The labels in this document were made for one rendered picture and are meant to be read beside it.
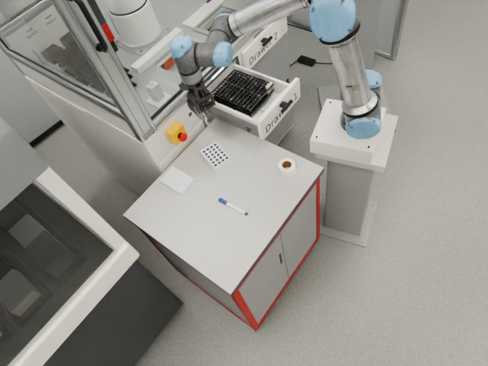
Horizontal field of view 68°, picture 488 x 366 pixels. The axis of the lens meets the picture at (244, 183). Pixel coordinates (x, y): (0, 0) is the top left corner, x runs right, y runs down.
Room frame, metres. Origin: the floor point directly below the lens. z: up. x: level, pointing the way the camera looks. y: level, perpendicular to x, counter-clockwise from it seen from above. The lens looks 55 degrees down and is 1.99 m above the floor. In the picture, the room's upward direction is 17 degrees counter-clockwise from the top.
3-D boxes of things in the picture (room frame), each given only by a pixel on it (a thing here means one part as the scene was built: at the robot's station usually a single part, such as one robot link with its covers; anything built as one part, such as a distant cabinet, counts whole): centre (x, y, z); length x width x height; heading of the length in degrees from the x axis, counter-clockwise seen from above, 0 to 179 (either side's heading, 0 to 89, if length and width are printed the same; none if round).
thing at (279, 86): (1.25, -0.10, 0.86); 0.40 x 0.26 x 0.06; 39
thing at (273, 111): (1.09, -0.23, 0.87); 0.29 x 0.02 x 0.11; 129
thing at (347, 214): (0.93, -0.52, 0.38); 0.30 x 0.30 x 0.76; 54
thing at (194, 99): (1.05, 0.06, 1.11); 0.09 x 0.08 x 0.12; 20
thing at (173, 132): (1.11, 0.21, 0.88); 0.07 x 0.05 x 0.07; 129
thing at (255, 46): (1.53, -0.28, 0.87); 0.29 x 0.02 x 0.11; 129
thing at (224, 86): (1.24, -0.11, 0.87); 0.22 x 0.18 x 0.06; 39
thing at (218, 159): (1.01, 0.08, 0.78); 0.12 x 0.08 x 0.04; 21
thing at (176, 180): (0.96, 0.27, 0.77); 0.13 x 0.09 x 0.02; 39
